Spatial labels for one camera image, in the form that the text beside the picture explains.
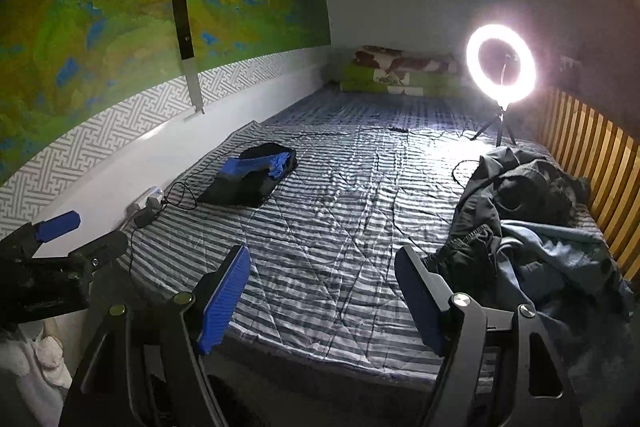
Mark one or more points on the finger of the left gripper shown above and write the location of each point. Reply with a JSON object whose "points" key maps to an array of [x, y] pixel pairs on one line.
{"points": [[101, 251], [47, 230]]}

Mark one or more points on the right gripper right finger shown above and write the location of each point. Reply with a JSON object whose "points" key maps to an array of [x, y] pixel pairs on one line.
{"points": [[427, 297]]}

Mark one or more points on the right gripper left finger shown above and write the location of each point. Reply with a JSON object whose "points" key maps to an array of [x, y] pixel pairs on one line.
{"points": [[216, 296]]}

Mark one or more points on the blue shorts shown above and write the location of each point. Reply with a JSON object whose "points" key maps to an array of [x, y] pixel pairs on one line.
{"points": [[276, 166]]}

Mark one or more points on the black charger adapter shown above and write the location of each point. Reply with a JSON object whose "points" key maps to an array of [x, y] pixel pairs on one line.
{"points": [[145, 217]]}

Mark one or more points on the white power strip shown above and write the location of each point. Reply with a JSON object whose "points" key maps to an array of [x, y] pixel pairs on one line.
{"points": [[152, 198]]}

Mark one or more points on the black folded garment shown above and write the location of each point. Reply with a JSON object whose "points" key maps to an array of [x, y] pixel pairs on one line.
{"points": [[251, 190]]}

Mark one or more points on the grey dark clothes pile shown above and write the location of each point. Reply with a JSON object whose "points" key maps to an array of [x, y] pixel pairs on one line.
{"points": [[514, 240]]}

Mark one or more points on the striped bed quilt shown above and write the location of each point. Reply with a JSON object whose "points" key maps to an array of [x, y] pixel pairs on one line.
{"points": [[374, 173]]}

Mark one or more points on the black light tripod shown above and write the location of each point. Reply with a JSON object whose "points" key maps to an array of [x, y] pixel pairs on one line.
{"points": [[502, 126]]}

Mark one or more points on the white ring light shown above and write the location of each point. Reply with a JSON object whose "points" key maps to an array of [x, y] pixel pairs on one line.
{"points": [[501, 64]]}

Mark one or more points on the wooden slatted bed rail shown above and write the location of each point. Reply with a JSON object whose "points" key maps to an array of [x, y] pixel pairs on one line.
{"points": [[588, 145]]}

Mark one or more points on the green abstract wall painting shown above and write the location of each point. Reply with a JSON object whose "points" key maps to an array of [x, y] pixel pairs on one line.
{"points": [[63, 61]]}

